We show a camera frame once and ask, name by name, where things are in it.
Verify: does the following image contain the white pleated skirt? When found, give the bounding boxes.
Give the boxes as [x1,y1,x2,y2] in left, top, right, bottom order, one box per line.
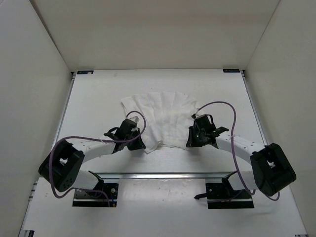
[121,92,199,154]

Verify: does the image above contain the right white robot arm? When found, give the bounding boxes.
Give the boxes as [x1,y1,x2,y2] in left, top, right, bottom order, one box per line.
[186,114,297,198]

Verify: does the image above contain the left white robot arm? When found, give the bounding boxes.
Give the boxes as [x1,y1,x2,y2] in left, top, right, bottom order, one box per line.
[39,116,146,197]

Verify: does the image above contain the right blue corner label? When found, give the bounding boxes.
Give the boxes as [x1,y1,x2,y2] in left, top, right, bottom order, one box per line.
[223,69,240,73]

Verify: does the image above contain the blue corner label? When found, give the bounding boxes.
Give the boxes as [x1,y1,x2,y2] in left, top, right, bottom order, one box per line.
[77,70,94,75]
[223,69,240,73]

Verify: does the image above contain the left blue corner label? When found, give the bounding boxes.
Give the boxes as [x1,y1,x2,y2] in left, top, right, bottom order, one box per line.
[77,70,94,75]

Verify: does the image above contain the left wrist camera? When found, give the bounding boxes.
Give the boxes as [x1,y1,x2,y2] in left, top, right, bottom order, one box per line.
[128,116,139,124]

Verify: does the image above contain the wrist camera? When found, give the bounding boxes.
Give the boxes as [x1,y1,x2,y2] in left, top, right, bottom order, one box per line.
[128,116,139,124]
[191,113,199,119]

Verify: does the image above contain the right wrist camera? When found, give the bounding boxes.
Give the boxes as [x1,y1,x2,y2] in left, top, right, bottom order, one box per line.
[191,113,199,119]

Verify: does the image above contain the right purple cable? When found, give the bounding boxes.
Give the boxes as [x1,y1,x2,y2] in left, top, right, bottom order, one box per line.
[194,102,281,201]

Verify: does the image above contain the purple cable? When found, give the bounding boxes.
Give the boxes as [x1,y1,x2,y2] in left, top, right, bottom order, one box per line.
[48,111,147,207]
[194,102,281,201]

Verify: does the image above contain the aluminium front rail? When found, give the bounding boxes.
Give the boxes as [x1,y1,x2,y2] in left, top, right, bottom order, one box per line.
[97,172,229,179]

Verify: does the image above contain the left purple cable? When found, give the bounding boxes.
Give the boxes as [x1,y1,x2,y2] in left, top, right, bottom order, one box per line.
[48,111,147,207]

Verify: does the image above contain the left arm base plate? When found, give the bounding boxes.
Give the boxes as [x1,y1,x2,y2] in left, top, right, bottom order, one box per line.
[72,179,119,208]

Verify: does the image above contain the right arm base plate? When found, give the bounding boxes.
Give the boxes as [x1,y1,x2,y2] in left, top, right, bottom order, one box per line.
[194,183,254,209]

